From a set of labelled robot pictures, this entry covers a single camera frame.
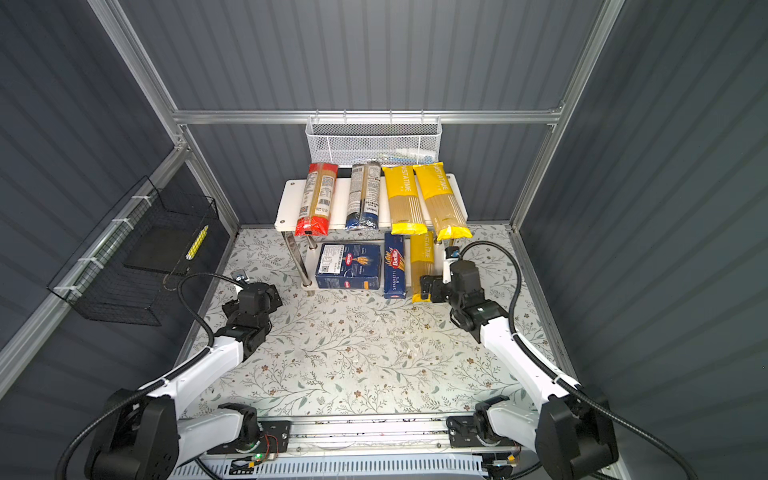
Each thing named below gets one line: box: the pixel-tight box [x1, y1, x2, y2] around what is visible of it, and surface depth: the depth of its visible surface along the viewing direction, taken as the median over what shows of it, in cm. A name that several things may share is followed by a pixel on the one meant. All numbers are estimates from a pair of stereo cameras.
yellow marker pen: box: [185, 224, 209, 261], surface depth 80 cm
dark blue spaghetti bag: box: [345, 161, 381, 230], surface depth 78 cm
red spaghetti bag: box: [295, 163, 339, 236], surface depth 77 cm
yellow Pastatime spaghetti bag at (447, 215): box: [412, 162, 473, 241], surface depth 77 cm
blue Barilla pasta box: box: [315, 243, 381, 290], surface depth 93 cm
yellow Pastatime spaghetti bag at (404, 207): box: [382, 165, 428, 235], surface depth 79 cm
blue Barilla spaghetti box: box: [384, 232, 407, 300], surface depth 98 cm
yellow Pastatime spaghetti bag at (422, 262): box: [410, 231, 435, 303], surface depth 101 cm
